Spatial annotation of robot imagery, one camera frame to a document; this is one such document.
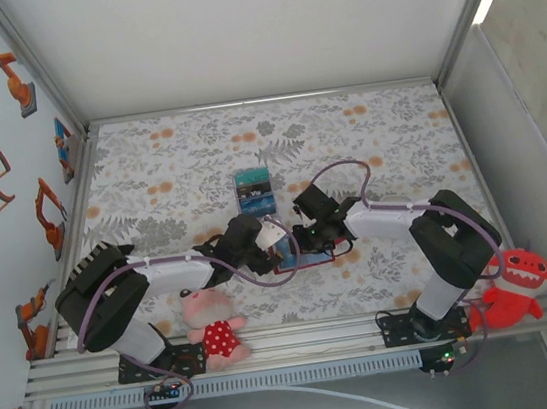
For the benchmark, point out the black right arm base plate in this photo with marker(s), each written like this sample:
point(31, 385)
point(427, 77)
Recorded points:
point(396, 329)

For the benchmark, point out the pink plush toy, dotted dress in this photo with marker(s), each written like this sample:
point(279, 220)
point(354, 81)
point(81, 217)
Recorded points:
point(215, 333)

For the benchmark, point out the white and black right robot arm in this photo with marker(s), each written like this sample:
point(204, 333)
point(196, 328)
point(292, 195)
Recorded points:
point(455, 241)

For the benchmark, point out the blue and orange sticker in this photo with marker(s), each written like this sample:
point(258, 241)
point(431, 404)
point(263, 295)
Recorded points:
point(62, 141)

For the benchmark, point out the aluminium frame profile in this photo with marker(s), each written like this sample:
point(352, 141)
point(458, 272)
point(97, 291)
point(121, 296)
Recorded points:
point(83, 174)
point(474, 1)
point(32, 59)
point(265, 100)

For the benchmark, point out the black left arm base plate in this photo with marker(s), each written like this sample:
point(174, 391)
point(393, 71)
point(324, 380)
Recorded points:
point(188, 359)

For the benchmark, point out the dark visa credit card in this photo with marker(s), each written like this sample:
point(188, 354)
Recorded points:
point(254, 195)

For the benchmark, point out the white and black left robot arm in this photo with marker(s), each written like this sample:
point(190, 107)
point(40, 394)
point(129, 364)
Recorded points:
point(104, 297)

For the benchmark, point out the blue wave-print credit card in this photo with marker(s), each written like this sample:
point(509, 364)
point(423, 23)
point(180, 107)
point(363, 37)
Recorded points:
point(256, 208)

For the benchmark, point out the thin white tube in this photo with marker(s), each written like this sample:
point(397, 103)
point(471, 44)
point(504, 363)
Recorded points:
point(359, 397)

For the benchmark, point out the black and white striped sock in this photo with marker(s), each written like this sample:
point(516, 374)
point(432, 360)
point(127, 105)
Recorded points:
point(93, 256)

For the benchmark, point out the plain teal credit card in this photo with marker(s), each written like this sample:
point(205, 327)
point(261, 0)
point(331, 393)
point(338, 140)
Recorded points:
point(252, 174)

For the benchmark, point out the red shark plush toy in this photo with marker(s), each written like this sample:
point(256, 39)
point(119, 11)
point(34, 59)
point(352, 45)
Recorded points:
point(517, 293)

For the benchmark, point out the floral table mat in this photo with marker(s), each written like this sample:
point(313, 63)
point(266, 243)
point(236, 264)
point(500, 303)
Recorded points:
point(195, 144)

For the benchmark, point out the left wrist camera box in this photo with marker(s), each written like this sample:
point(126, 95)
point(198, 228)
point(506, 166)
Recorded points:
point(272, 232)

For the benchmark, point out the black credit card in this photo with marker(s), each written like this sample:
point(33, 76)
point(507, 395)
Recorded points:
point(253, 185)

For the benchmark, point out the wide aluminium frame rail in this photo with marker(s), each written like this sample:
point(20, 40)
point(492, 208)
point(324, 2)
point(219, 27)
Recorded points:
point(297, 347)

